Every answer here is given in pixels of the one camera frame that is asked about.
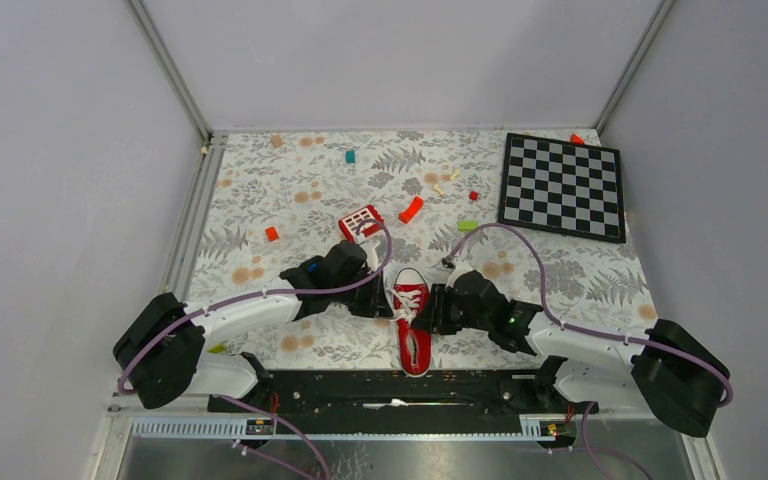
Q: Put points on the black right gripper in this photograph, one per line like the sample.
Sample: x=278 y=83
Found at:
x=434 y=318

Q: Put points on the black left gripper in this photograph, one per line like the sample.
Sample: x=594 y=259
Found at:
x=377 y=305

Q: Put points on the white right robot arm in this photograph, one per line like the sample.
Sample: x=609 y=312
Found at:
x=663 y=371

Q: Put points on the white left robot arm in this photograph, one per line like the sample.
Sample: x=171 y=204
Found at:
x=167 y=351

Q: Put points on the red white window brick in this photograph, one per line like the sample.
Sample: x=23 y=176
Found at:
x=361 y=223

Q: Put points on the green rectangular block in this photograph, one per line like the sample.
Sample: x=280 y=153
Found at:
x=467 y=225

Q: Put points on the small orange cube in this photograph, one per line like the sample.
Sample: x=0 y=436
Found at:
x=272 y=234

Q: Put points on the orange red curved block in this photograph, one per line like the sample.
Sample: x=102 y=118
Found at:
x=412 y=210

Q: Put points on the floral patterned table mat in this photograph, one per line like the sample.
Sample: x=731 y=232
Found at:
x=301 y=184

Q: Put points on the black grey chessboard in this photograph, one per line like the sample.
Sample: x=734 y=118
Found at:
x=562 y=187

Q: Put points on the yellow green block stack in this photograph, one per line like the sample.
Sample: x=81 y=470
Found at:
x=218 y=349

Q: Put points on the orange block behind chessboard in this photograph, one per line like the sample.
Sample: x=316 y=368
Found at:
x=575 y=139

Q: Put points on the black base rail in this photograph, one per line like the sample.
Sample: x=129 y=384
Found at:
x=387 y=402

